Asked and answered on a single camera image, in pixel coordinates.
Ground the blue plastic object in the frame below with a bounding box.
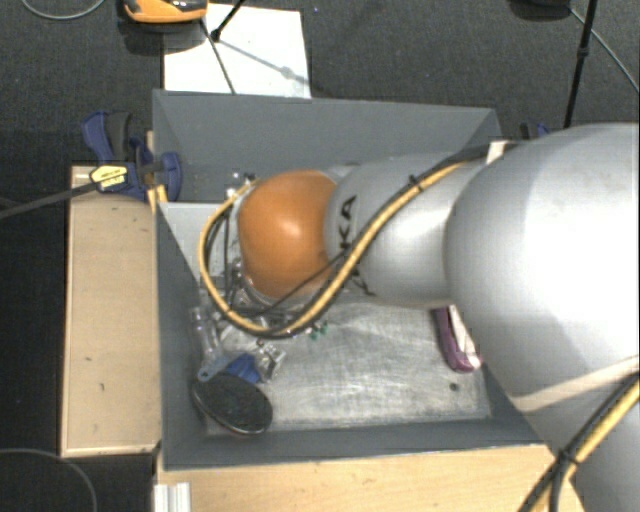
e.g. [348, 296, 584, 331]
[196, 353, 262, 387]

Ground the black round disc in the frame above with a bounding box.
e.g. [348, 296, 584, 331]
[190, 374, 275, 437]

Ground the grey metal bin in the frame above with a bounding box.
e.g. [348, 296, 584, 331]
[151, 88, 545, 472]

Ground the pale wood flat board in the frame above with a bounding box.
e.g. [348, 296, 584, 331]
[59, 164, 164, 459]

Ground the purple and white object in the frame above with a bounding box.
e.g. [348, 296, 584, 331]
[429, 304, 484, 374]

